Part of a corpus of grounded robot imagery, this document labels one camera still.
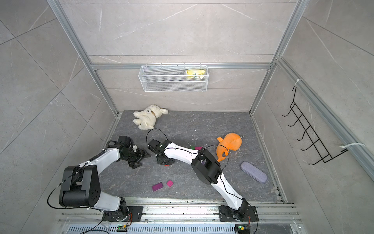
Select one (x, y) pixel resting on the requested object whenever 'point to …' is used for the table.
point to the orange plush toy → (231, 141)
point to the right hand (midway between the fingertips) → (165, 161)
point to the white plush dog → (146, 119)
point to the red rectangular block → (166, 165)
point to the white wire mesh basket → (173, 78)
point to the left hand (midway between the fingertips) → (147, 157)
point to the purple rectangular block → (157, 186)
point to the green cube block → (192, 147)
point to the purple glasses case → (253, 172)
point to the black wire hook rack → (316, 141)
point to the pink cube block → (170, 183)
